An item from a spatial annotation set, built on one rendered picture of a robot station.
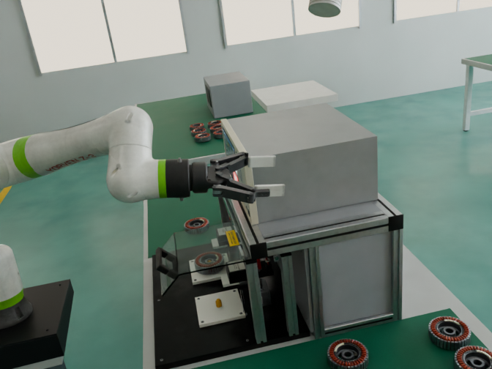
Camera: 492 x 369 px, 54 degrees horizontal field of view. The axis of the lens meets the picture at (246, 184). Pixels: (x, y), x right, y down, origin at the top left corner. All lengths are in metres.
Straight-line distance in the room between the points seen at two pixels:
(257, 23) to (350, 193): 4.89
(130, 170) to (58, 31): 5.08
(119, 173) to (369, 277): 0.79
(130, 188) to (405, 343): 0.90
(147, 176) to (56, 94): 5.18
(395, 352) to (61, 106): 5.36
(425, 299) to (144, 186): 1.01
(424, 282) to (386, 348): 0.35
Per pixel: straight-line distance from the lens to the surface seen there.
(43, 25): 6.17
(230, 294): 1.70
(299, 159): 1.36
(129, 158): 1.14
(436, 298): 1.73
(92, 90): 6.20
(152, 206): 2.52
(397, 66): 6.93
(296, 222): 1.39
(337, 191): 1.44
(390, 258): 1.49
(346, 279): 1.47
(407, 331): 1.59
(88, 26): 6.10
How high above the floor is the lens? 1.78
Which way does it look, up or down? 23 degrees down
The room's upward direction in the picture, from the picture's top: 7 degrees counter-clockwise
